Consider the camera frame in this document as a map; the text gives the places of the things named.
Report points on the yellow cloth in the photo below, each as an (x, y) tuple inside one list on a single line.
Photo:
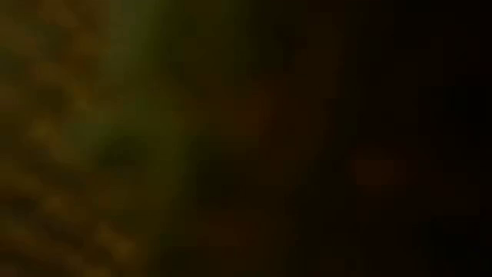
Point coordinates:
[(115, 115)]

